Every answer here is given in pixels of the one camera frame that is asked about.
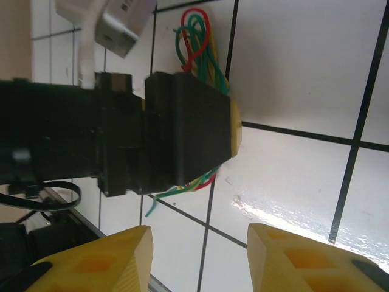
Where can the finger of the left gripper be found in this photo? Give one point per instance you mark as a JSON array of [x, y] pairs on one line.
[[188, 127]]

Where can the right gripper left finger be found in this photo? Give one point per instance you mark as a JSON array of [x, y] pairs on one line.
[[91, 267]]

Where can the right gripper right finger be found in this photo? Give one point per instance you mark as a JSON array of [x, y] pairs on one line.
[[304, 267]]

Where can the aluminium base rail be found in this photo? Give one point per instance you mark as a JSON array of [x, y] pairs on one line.
[[82, 219]]

